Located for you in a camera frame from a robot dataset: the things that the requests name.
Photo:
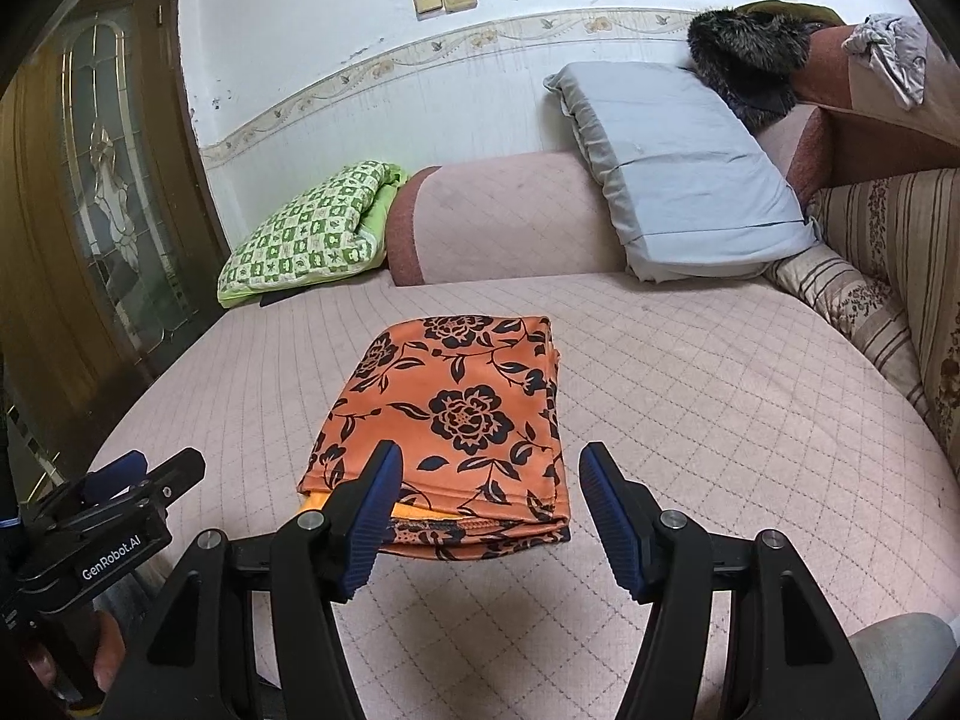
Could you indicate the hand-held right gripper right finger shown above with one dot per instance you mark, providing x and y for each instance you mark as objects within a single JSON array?
[{"x": 611, "y": 517}]

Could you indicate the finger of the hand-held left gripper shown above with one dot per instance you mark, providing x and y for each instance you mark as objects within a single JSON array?
[
  {"x": 112, "y": 471},
  {"x": 176, "y": 472}
]

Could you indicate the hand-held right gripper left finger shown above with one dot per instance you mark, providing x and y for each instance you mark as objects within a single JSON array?
[{"x": 375, "y": 510}]

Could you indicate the orange floral garment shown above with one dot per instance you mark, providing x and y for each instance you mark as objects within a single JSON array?
[{"x": 465, "y": 405}]

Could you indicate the person's left hand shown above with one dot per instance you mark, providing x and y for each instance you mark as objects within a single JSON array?
[{"x": 109, "y": 649}]

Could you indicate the pink quilted sofa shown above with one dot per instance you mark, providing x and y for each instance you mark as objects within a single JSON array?
[{"x": 712, "y": 405}]

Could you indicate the wooden door with glass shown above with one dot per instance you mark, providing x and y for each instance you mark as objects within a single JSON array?
[{"x": 45, "y": 240}]

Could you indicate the green patterned folded blanket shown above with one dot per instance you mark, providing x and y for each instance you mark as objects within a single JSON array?
[{"x": 307, "y": 232}]

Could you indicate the person's grey trouser leg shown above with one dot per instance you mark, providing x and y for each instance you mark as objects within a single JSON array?
[{"x": 900, "y": 660}]

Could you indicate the grey pillow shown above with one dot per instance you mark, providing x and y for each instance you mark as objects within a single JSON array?
[{"x": 675, "y": 157}]

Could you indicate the striped floral cushion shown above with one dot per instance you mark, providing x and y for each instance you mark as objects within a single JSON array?
[{"x": 885, "y": 255}]

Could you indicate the black fur garment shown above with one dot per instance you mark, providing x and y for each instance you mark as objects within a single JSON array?
[{"x": 739, "y": 52}]

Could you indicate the olive garment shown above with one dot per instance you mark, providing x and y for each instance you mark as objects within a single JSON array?
[{"x": 802, "y": 13}]

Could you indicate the grey crumpled cloth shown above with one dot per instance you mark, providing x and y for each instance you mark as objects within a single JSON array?
[{"x": 892, "y": 52}]

